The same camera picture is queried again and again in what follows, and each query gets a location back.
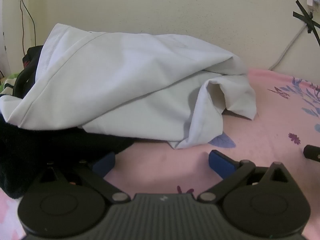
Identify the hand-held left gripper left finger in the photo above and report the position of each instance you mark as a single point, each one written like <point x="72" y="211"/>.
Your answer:
<point x="106" y="164"/>

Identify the pink floral bedsheet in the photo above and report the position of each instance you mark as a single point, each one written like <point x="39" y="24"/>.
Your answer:
<point x="262" y="130"/>

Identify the green striped cloth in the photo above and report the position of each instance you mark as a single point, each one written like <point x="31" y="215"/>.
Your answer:
<point x="5" y="87"/>

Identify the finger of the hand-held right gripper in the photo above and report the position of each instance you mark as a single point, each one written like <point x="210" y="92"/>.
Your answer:
<point x="312" y="153"/>

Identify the white shirt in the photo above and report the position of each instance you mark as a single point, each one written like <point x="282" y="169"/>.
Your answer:
<point x="112" y="80"/>

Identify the black garment with red label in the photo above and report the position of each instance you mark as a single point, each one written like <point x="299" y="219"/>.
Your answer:
<point x="50" y="150"/>

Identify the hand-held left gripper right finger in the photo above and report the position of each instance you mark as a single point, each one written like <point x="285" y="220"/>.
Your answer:
<point x="220" y="164"/>

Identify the black tape cross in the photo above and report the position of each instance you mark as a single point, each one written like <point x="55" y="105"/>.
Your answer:
<point x="303" y="17"/>

